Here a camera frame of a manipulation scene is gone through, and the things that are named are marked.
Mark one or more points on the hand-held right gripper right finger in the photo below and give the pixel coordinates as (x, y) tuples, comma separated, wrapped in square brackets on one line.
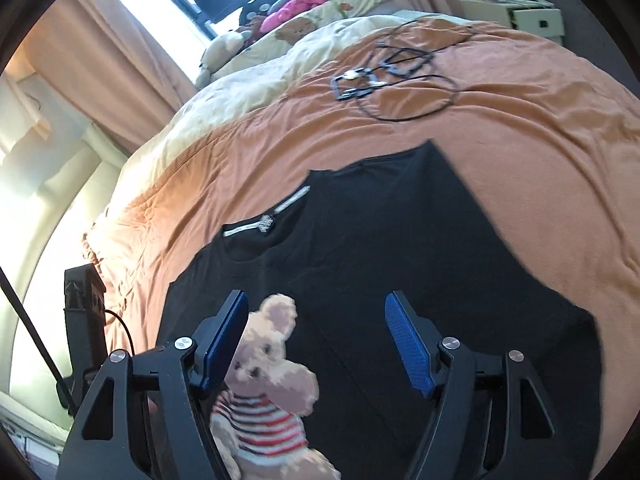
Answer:
[(407, 345)]

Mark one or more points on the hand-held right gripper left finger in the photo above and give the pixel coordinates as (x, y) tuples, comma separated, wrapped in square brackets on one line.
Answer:
[(225, 345)]

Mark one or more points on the black bear print T-shirt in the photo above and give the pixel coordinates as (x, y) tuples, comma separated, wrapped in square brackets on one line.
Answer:
[(375, 240)]

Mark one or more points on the white padded headboard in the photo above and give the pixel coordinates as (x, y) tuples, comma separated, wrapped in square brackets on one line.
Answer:
[(50, 210)]

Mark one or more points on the orange blanket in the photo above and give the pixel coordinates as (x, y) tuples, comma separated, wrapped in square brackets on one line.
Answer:
[(525, 135)]

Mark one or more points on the cream duvet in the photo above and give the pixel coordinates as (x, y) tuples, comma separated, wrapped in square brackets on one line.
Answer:
[(240, 90)]

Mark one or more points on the white plush bear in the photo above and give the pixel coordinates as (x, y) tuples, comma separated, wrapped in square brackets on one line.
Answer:
[(220, 52)]

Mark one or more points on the black plush toy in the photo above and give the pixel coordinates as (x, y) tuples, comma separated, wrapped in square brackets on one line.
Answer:
[(255, 10)]

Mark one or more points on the bear print bedding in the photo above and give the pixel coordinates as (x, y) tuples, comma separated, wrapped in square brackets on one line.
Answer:
[(345, 7)]

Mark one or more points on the cream nightstand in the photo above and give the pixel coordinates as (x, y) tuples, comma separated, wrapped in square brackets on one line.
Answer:
[(535, 20)]

